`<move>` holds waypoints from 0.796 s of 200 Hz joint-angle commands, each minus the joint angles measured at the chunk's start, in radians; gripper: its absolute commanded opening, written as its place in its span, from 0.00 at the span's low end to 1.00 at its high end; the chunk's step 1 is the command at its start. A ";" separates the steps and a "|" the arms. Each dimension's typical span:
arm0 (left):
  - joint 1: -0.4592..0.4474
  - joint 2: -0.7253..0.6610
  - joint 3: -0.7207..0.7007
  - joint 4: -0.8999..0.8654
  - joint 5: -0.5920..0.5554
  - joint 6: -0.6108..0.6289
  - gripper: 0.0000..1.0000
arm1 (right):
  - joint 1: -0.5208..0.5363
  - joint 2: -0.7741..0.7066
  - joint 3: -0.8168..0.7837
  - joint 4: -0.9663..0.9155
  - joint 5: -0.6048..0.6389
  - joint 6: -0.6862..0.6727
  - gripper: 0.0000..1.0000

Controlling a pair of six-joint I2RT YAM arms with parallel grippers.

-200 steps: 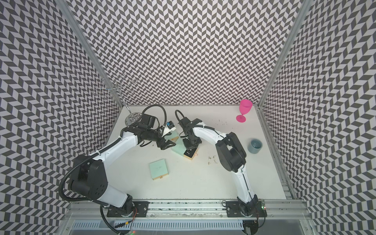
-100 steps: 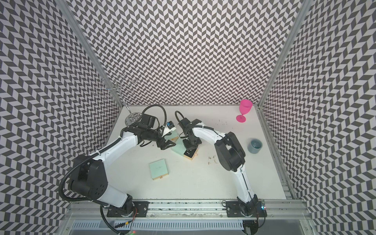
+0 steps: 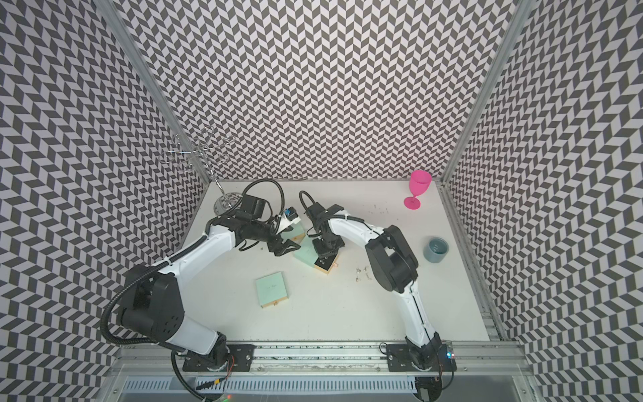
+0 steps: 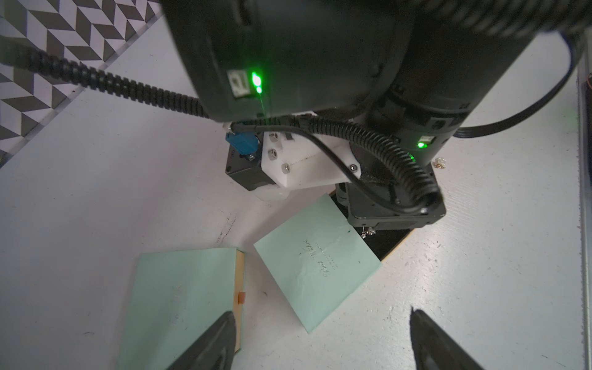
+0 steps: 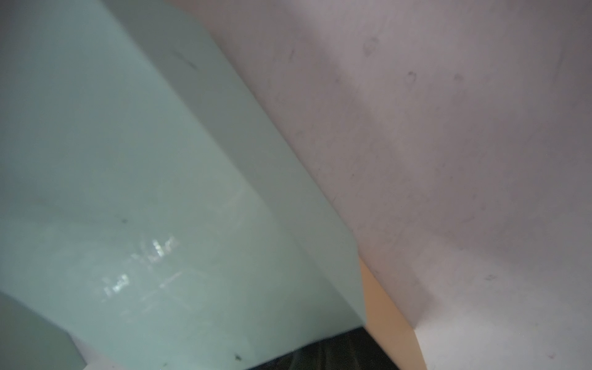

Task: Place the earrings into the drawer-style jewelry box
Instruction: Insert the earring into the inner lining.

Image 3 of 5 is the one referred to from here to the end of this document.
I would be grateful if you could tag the aluminium front rail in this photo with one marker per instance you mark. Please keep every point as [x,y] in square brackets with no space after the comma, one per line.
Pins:
[294,371]

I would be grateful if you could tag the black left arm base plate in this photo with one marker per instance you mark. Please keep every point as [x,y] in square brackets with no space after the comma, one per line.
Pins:
[238,357]

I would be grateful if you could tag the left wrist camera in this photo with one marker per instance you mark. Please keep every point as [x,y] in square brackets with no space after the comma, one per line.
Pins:
[289,217]

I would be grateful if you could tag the aluminium corner post left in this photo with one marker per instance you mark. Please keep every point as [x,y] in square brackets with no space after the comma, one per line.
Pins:
[115,23]

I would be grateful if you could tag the pink plastic wine glass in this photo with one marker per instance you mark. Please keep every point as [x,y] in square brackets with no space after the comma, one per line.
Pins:
[420,181]

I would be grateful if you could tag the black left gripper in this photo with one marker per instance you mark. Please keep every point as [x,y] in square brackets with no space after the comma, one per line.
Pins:
[274,247]

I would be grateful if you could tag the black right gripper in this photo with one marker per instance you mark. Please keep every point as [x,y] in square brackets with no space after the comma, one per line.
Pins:
[326,254]

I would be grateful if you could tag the mint green drawer jewelry box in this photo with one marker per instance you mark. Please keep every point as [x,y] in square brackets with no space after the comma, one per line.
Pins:
[308,256]

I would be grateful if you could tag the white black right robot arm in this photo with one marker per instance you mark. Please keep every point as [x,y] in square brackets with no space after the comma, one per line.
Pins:
[393,265]

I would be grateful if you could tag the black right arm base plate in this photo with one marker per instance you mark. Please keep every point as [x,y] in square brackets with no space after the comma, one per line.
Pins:
[402,357]

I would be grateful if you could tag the aluminium corner post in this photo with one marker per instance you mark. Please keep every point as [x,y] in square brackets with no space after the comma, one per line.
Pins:
[115,23]
[492,77]

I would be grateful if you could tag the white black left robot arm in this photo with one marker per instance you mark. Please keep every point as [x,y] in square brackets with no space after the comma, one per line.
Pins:
[150,308]

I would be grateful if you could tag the small earrings pile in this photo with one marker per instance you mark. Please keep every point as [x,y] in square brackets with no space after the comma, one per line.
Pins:
[363,274]

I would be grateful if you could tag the chrome jewelry tree stand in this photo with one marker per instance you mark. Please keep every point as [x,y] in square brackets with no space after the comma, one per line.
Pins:
[205,154]

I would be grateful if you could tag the aluminium corner post right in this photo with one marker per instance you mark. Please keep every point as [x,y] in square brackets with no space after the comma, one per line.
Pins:
[492,77]

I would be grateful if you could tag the teal round cup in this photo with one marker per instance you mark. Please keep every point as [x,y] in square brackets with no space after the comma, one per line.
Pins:
[436,250]

